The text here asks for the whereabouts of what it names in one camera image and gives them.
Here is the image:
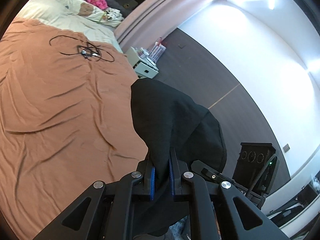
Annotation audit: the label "brown blanket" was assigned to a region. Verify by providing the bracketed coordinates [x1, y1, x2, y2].
[1, 19, 148, 239]

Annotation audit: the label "white patterned cloth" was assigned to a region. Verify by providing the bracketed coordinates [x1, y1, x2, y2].
[101, 8, 124, 28]

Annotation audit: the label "black shorts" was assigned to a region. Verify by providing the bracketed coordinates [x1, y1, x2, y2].
[131, 78, 227, 236]

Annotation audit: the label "striped bag on nightstand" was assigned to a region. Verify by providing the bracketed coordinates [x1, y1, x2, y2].
[148, 37, 166, 63]

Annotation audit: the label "bear print pillow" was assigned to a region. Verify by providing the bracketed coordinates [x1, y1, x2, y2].
[56, 0, 104, 25]

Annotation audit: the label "black tangled cable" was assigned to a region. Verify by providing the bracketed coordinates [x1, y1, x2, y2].
[49, 35, 116, 62]

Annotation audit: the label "right pink curtain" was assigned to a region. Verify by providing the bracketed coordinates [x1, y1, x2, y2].
[114, 0, 214, 51]

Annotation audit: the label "white nightstand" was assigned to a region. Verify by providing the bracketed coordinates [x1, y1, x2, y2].
[126, 47, 159, 79]

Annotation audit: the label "cream bed sheet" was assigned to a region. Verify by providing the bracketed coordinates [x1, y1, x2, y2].
[15, 0, 122, 52]

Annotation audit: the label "pink fluffy item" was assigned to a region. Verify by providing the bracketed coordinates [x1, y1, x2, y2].
[85, 0, 108, 10]

